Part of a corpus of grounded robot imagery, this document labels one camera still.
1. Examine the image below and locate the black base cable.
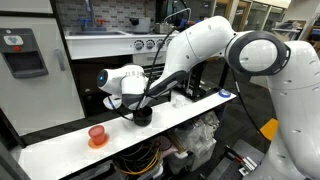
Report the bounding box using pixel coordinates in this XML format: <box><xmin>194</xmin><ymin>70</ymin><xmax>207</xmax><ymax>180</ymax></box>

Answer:
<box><xmin>231</xmin><ymin>71</ymin><xmax>268</xmax><ymax>138</ymax></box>

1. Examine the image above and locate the yellow floor marker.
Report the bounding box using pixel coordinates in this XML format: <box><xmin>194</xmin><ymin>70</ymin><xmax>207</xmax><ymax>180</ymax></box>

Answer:
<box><xmin>259</xmin><ymin>117</ymin><xmax>280</xmax><ymax>142</ymax></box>

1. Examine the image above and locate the orange plastic cup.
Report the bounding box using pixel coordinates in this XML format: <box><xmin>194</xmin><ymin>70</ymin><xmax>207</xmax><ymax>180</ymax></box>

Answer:
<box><xmin>88</xmin><ymin>125</ymin><xmax>107</xmax><ymax>146</ymax></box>

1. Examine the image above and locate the grey pot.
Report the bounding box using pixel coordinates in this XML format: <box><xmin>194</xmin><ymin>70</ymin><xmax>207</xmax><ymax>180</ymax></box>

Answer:
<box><xmin>128</xmin><ymin>16</ymin><xmax>151</xmax><ymax>35</ymax></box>

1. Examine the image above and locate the silver pot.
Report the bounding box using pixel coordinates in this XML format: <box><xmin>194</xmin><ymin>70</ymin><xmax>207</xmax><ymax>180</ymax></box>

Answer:
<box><xmin>153</xmin><ymin>21</ymin><xmax>175</xmax><ymax>35</ymax></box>

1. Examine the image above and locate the silver metal bracket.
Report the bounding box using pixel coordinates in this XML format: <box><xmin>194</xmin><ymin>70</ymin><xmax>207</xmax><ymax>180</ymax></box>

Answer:
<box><xmin>237</xmin><ymin>155</ymin><xmax>259</xmax><ymax>177</ymax></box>

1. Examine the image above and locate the yellow cable bundle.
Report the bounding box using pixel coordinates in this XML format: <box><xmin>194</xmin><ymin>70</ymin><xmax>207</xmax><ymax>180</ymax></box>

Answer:
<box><xmin>118</xmin><ymin>146</ymin><xmax>162</xmax><ymax>176</ymax></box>

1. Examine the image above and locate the white bowl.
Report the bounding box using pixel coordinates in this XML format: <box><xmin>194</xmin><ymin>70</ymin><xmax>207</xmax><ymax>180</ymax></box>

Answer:
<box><xmin>102</xmin><ymin>95</ymin><xmax>124</xmax><ymax>111</ymax></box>

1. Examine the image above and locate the clear bin with cables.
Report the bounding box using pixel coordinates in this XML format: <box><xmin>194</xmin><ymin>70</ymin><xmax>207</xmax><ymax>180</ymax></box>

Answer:
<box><xmin>112</xmin><ymin>142</ymin><xmax>165</xmax><ymax>180</ymax></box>

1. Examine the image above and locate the black mug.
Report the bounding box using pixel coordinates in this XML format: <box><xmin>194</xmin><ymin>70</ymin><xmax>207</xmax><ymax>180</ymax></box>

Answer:
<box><xmin>132</xmin><ymin>106</ymin><xmax>154</xmax><ymax>127</ymax></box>

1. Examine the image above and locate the grey toy faucet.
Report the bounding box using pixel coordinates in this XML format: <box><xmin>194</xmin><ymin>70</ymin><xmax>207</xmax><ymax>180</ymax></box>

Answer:
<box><xmin>82</xmin><ymin>0</ymin><xmax>98</xmax><ymax>32</ymax></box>

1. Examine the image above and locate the black 3D printer frame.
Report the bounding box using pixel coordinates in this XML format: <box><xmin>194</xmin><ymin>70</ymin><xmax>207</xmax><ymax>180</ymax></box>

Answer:
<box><xmin>172</xmin><ymin>34</ymin><xmax>235</xmax><ymax>103</ymax></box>

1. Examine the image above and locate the orange saucer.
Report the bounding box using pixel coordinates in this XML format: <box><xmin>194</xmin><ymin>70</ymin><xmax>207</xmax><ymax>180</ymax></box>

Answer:
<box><xmin>87</xmin><ymin>134</ymin><xmax>110</xmax><ymax>150</ymax></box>

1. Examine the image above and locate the pink plastic container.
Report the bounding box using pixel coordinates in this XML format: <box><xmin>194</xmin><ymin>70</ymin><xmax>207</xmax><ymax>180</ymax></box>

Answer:
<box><xmin>155</xmin><ymin>135</ymin><xmax>180</xmax><ymax>158</ymax></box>

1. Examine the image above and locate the blue tape roll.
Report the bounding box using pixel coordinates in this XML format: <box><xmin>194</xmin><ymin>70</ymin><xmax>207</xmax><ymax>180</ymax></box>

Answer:
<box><xmin>218</xmin><ymin>88</ymin><xmax>232</xmax><ymax>99</ymax></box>

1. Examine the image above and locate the white toy kitchen stove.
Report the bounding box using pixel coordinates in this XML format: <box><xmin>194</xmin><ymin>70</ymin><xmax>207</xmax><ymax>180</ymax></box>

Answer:
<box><xmin>64</xmin><ymin>29</ymin><xmax>183</xmax><ymax>105</ymax></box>

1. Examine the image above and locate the clear plastic bag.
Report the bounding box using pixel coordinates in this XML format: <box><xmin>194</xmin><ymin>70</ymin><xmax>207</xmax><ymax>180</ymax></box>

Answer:
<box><xmin>172</xmin><ymin>110</ymin><xmax>221</xmax><ymax>158</ymax></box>

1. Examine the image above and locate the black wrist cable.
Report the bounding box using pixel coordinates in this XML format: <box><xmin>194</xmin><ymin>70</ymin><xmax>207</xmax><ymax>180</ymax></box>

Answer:
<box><xmin>107</xmin><ymin>24</ymin><xmax>183</xmax><ymax>122</ymax></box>

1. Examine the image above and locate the white toy fridge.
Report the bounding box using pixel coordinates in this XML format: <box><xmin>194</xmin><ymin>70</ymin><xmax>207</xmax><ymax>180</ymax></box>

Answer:
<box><xmin>0</xmin><ymin>0</ymin><xmax>86</xmax><ymax>138</ymax></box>

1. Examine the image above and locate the white plastic container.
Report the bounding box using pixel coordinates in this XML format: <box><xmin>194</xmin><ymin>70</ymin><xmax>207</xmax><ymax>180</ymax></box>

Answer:
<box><xmin>167</xmin><ymin>151</ymin><xmax>192</xmax><ymax>175</ymax></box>

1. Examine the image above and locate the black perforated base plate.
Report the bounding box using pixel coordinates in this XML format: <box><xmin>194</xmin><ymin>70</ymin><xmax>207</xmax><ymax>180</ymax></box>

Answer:
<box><xmin>206</xmin><ymin>139</ymin><xmax>268</xmax><ymax>180</ymax></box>

